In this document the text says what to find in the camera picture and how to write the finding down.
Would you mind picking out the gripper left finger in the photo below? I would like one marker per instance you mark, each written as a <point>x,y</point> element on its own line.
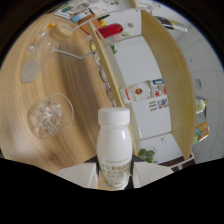
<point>81,175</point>

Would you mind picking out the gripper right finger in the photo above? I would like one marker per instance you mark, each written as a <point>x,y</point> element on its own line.
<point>151,173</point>

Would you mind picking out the white milk bottle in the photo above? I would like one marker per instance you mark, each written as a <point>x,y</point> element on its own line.
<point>114,150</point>

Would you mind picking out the glass jar of limes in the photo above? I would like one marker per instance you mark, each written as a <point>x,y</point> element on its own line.
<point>147,155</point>

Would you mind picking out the clear glass with ice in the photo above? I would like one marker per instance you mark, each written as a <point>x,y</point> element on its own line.
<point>48,116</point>

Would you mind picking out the clear bottle red label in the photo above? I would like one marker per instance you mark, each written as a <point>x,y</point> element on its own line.
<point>136,92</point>

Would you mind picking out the clear bottle green cap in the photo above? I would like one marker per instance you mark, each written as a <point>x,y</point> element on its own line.
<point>201,105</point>

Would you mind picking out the two-tier wooden shelf rack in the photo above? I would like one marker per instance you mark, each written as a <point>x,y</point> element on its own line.
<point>166,76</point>

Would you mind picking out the red liquid glass bottle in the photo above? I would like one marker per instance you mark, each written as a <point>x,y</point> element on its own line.
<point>110,30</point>

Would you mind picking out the white and blue canister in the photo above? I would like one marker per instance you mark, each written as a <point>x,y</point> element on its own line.
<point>78,17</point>

